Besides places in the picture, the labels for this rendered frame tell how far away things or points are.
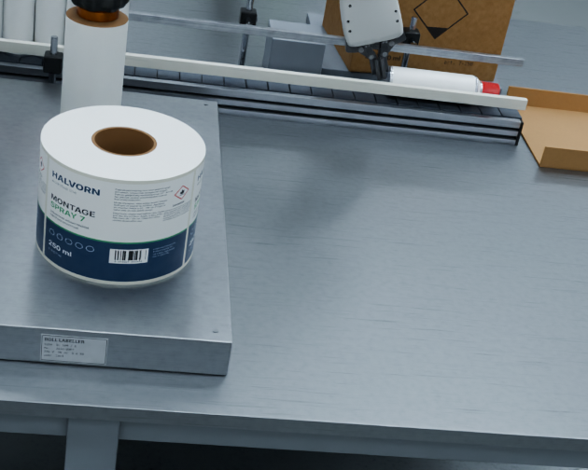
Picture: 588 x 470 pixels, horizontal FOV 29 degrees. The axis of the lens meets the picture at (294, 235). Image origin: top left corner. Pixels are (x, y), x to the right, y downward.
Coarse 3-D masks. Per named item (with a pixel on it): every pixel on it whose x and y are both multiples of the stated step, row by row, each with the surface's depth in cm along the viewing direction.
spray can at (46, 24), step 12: (36, 0) 187; (48, 0) 186; (60, 0) 186; (36, 12) 188; (48, 12) 187; (60, 12) 188; (36, 24) 189; (48, 24) 188; (60, 24) 189; (36, 36) 190; (48, 36) 189; (60, 36) 190
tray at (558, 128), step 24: (528, 96) 219; (552, 96) 219; (576, 96) 219; (528, 120) 213; (552, 120) 215; (576, 120) 217; (528, 144) 204; (552, 144) 206; (576, 144) 207; (576, 168) 198
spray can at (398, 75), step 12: (396, 72) 198; (408, 72) 199; (420, 72) 199; (432, 72) 200; (444, 72) 201; (408, 84) 199; (420, 84) 199; (432, 84) 199; (444, 84) 199; (456, 84) 200; (468, 84) 200; (480, 84) 201; (492, 84) 202
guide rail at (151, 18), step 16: (144, 16) 194; (160, 16) 194; (176, 16) 195; (240, 32) 197; (256, 32) 197; (272, 32) 197; (288, 32) 198; (304, 32) 199; (400, 48) 201; (416, 48) 201; (432, 48) 202; (448, 48) 203; (512, 64) 204
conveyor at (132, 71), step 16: (32, 64) 189; (176, 80) 193; (192, 80) 193; (208, 80) 194; (224, 80) 196; (240, 80) 197; (256, 80) 198; (320, 96) 197; (336, 96) 197; (352, 96) 198; (368, 96) 199; (384, 96) 201; (464, 112) 200; (480, 112) 201; (496, 112) 202; (512, 112) 204
